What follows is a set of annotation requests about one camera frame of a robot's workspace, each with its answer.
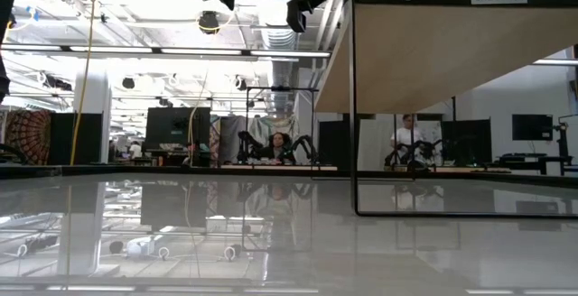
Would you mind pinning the black background robot arm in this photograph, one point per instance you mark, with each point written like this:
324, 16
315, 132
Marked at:
307, 142
246, 140
397, 154

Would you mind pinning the wooden shelf board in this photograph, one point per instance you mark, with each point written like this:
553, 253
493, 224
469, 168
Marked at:
429, 52

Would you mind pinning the ceiling light bar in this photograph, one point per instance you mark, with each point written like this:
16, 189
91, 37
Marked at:
289, 54

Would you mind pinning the colourful patterned cloth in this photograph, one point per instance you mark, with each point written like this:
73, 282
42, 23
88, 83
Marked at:
264, 124

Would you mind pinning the seated person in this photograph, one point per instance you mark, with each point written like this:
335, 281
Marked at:
279, 145

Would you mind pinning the black partition panel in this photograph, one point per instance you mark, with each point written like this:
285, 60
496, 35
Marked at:
334, 142
92, 138
465, 140

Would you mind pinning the grey hanging cloth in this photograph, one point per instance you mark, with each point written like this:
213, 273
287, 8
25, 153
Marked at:
232, 133

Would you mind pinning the standing person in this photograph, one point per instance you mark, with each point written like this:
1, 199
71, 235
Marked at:
406, 135

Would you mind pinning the distant person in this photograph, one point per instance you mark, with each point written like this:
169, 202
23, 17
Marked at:
135, 149

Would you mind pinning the black ceiling device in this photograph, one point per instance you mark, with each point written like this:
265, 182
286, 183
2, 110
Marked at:
12, 21

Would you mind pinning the black desk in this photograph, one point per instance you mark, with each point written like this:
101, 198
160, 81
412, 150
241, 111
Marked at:
524, 160

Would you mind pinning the orange patterned tapestry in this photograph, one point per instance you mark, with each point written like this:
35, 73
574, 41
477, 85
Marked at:
27, 133

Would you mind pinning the black stand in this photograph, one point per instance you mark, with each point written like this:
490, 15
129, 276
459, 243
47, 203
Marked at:
563, 138

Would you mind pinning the silver ventilation duct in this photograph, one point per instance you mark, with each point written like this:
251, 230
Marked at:
280, 70

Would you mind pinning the black ceiling camera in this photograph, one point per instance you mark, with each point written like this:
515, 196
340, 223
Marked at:
209, 21
240, 83
128, 82

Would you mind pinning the black background rig frame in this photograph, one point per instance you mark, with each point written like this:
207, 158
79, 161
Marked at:
282, 89

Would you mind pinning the black wall monitor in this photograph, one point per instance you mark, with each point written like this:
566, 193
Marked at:
532, 126

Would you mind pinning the black table frame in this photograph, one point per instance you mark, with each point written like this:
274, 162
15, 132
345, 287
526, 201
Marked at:
542, 179

